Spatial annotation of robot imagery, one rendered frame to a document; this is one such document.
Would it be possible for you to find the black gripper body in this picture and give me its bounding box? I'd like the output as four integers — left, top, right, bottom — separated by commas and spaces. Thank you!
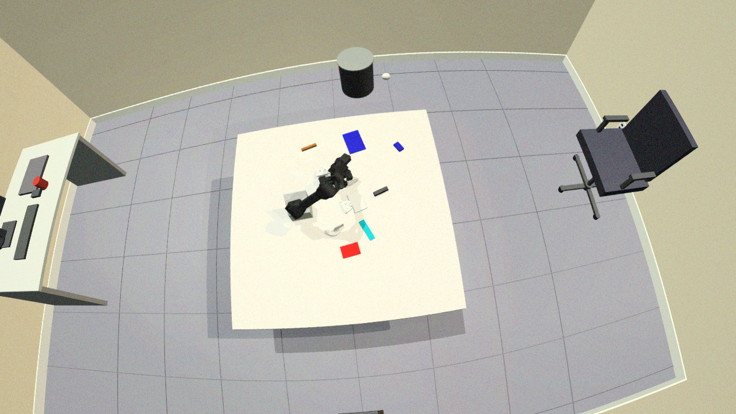
319, 170, 353, 184

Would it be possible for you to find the cyan flat plate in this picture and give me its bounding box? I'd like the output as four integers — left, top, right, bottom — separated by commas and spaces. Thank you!
359, 219, 375, 241

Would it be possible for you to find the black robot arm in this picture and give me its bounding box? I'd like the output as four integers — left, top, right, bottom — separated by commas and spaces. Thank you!
285, 153, 351, 220

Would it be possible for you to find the blue flat rectangular plate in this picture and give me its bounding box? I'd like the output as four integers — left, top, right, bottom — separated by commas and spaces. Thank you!
342, 130, 366, 154

